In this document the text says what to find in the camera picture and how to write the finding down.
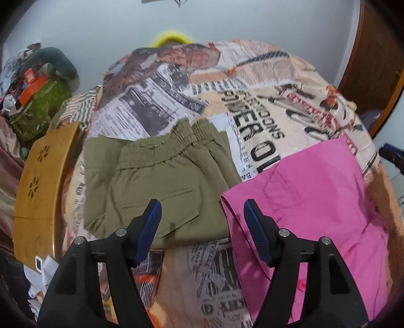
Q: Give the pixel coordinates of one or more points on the yellow plush pillow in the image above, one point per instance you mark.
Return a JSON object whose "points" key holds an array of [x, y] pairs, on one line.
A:
{"points": [[170, 37]]}

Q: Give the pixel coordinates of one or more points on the striped pink curtain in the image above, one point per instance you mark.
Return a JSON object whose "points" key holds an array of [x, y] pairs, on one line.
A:
{"points": [[11, 170]]}

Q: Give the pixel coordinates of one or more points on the orange box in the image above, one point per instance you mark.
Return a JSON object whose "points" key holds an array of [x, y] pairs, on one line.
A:
{"points": [[34, 82]]}

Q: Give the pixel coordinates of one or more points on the green patterned bag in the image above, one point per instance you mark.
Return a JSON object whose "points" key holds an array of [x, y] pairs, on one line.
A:
{"points": [[35, 117]]}

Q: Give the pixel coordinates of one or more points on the olive green folded pants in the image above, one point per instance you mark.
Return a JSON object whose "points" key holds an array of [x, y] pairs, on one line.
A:
{"points": [[186, 170]]}

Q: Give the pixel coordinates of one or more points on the newspaper print bed blanket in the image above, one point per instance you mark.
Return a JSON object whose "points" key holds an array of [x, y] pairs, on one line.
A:
{"points": [[271, 104]]}

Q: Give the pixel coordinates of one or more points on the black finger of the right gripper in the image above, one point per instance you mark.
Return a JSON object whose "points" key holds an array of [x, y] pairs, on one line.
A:
{"points": [[393, 155]]}

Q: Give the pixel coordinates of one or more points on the brown wooden door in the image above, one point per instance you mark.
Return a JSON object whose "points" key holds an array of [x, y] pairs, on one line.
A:
{"points": [[373, 78]]}

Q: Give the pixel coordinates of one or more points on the pink pants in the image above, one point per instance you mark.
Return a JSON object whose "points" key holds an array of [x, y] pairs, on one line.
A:
{"points": [[316, 192]]}

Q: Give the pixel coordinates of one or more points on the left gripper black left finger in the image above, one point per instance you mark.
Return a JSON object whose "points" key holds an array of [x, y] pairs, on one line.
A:
{"points": [[73, 298]]}

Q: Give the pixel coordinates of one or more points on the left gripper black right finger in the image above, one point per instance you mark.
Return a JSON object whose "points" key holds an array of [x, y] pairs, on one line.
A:
{"points": [[332, 298]]}

